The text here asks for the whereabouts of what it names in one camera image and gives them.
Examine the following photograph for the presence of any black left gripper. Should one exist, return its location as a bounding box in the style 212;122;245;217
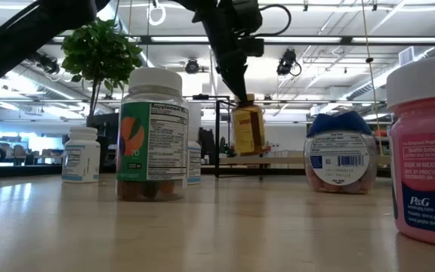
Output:
171;0;266;105

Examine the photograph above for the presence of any yellow-capped amber bottle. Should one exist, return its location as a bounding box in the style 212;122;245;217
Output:
231;94;267;156

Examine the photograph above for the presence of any white bottle blue-banded label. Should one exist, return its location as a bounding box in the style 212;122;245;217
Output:
61;126;101;184
186;140;202;186

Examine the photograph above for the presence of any blue-capped clear bottle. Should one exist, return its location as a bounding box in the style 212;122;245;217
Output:
303;110;378;195

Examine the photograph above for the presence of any pink bottle white cap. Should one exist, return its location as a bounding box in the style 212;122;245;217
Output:
386;54;435;249

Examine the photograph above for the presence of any round black spotlight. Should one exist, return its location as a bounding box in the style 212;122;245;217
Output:
184;58;200;75

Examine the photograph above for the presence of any black overhead light bar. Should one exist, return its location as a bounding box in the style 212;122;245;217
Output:
0;34;435;48

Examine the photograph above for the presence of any green leafy plant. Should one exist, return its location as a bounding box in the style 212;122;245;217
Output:
60;17;143;128

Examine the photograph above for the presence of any dark background monitor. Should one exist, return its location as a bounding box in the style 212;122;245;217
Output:
90;112;120;138

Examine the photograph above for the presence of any black plant pot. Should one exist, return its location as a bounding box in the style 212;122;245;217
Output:
99;134;111;175

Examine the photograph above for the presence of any black ceiling device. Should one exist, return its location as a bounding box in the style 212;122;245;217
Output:
28;52;60;76

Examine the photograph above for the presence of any black hanging camera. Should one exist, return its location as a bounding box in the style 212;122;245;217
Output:
276;48;302;77

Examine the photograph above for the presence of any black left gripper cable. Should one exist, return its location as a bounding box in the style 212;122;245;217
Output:
258;3;293;38

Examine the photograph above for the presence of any white hanging ring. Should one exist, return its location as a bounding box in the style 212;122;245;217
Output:
147;0;168;26

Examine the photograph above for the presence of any wooden shelf black frame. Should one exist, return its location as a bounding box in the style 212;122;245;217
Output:
193;93;392;179

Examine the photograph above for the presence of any yellow hanging cord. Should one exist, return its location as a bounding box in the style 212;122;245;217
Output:
359;0;384;156

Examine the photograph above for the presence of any black aluminium table frame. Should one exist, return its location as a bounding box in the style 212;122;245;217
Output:
0;162;392;181

